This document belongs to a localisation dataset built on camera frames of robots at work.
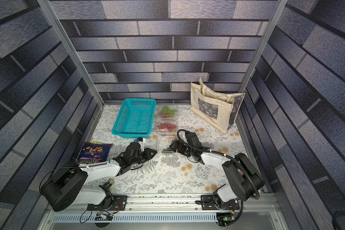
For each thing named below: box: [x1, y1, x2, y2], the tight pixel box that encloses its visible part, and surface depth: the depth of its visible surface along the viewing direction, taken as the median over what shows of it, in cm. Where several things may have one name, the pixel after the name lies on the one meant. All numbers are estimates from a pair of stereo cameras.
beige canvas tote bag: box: [189, 77, 246, 135], surface depth 97 cm
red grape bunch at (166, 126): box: [157, 122, 177, 131], surface depth 105 cm
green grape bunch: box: [160, 105, 177, 115], surface depth 112 cm
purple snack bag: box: [76, 141, 114, 164], surface depth 90 cm
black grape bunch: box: [162, 139, 178, 152], surface depth 82 cm
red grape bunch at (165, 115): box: [159, 112, 173, 119], surface depth 109 cm
